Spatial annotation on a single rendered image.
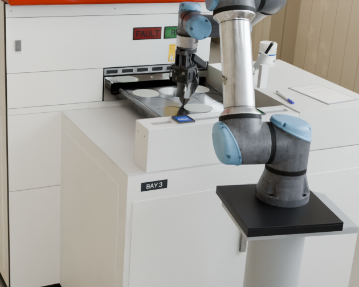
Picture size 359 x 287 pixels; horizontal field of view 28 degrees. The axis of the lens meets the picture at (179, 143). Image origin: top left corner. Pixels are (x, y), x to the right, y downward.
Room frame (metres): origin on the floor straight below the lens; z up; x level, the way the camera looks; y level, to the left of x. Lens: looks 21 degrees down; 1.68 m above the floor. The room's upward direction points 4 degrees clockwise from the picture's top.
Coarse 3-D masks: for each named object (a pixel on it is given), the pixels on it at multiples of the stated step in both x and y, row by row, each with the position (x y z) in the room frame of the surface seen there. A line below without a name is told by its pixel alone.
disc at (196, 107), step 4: (188, 104) 2.45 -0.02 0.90; (192, 104) 2.45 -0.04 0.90; (196, 104) 2.45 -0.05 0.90; (200, 104) 2.46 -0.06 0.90; (188, 108) 2.40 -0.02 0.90; (192, 108) 2.40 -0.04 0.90; (196, 108) 2.41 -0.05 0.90; (200, 108) 2.41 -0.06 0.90; (204, 108) 2.41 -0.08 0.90; (208, 108) 2.42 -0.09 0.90
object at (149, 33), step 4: (136, 28) 2.64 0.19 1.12; (140, 28) 2.65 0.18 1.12; (144, 28) 2.66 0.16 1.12; (148, 28) 2.67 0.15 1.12; (152, 28) 2.67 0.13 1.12; (156, 28) 2.68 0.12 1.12; (160, 28) 2.69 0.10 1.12; (136, 32) 2.64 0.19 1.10; (140, 32) 2.65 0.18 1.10; (144, 32) 2.66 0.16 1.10; (148, 32) 2.67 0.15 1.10; (152, 32) 2.67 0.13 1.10; (156, 32) 2.68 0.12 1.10; (160, 32) 2.69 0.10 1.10; (136, 36) 2.64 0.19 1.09; (140, 36) 2.65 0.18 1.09; (144, 36) 2.66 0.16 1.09; (148, 36) 2.67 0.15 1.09; (152, 36) 2.67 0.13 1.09; (156, 36) 2.68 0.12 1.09; (160, 36) 2.69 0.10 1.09
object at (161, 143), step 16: (272, 112) 2.25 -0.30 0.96; (288, 112) 2.25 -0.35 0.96; (144, 128) 2.01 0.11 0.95; (160, 128) 2.01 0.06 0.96; (176, 128) 2.03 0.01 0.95; (192, 128) 2.06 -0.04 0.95; (208, 128) 2.08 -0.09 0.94; (144, 144) 2.01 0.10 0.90; (160, 144) 2.01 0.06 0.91; (176, 144) 2.03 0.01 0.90; (192, 144) 2.06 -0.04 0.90; (208, 144) 2.09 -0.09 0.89; (144, 160) 2.00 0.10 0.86; (160, 160) 2.01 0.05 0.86; (176, 160) 2.03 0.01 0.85; (192, 160) 2.06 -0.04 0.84; (208, 160) 2.09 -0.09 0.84
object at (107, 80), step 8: (160, 72) 2.70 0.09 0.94; (168, 72) 2.71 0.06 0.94; (200, 72) 2.77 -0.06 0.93; (104, 80) 2.58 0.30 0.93; (112, 80) 2.59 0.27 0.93; (120, 80) 2.60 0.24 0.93; (128, 80) 2.62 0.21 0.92; (136, 80) 2.64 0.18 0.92; (144, 80) 2.65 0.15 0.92; (104, 88) 2.58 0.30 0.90; (104, 96) 2.57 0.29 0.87; (112, 96) 2.59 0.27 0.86; (120, 96) 2.61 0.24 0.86
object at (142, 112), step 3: (132, 102) 2.60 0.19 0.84; (132, 105) 2.60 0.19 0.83; (135, 105) 2.58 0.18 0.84; (135, 108) 2.58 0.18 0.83; (138, 108) 2.55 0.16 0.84; (141, 108) 2.53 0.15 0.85; (138, 111) 2.55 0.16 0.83; (141, 111) 2.53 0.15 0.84; (144, 111) 2.50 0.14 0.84; (141, 114) 2.52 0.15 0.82; (144, 114) 2.50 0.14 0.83; (147, 114) 2.48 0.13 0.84; (150, 114) 2.46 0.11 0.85; (147, 117) 2.48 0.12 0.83; (150, 117) 2.46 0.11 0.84
